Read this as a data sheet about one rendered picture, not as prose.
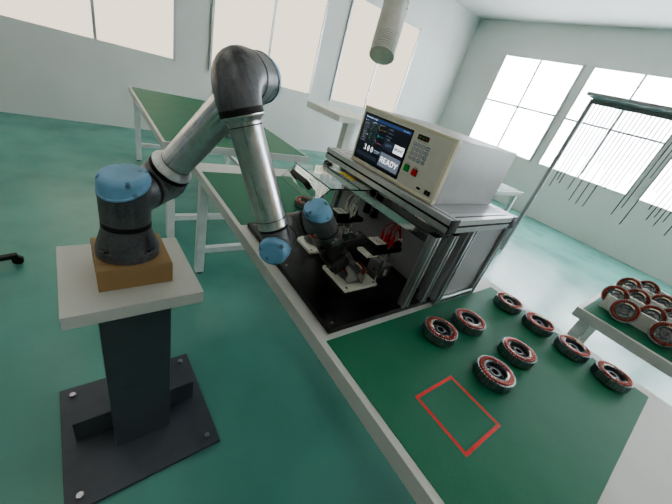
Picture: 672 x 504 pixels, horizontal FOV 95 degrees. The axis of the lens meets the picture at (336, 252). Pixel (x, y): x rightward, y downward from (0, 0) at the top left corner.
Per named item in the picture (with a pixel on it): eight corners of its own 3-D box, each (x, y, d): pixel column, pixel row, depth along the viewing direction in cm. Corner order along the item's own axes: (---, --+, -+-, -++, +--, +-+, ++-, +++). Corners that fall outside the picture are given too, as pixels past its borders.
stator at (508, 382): (468, 376, 89) (474, 368, 87) (476, 356, 98) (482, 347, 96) (507, 402, 85) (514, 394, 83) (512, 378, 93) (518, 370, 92)
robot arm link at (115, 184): (85, 221, 77) (78, 168, 70) (124, 203, 89) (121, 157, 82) (132, 234, 77) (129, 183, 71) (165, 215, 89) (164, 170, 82)
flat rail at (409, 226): (429, 246, 96) (433, 237, 94) (324, 172, 136) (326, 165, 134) (431, 245, 97) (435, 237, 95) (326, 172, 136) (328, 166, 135)
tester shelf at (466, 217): (445, 234, 91) (452, 221, 89) (325, 157, 135) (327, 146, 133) (512, 228, 118) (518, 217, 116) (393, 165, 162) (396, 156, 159)
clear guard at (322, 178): (312, 205, 101) (316, 188, 98) (280, 177, 116) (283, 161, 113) (382, 205, 120) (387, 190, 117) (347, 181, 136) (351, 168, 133)
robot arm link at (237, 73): (238, 31, 55) (297, 266, 77) (258, 39, 65) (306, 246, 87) (180, 44, 57) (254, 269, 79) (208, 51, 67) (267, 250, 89)
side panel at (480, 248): (433, 305, 116) (474, 231, 101) (427, 300, 118) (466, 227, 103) (472, 293, 133) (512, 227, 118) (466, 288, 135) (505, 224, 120)
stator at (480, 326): (447, 311, 115) (451, 304, 113) (475, 318, 116) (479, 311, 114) (456, 332, 105) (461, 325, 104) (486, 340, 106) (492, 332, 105)
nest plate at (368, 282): (344, 293, 104) (345, 290, 104) (321, 268, 114) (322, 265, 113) (376, 286, 113) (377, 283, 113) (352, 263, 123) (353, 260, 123)
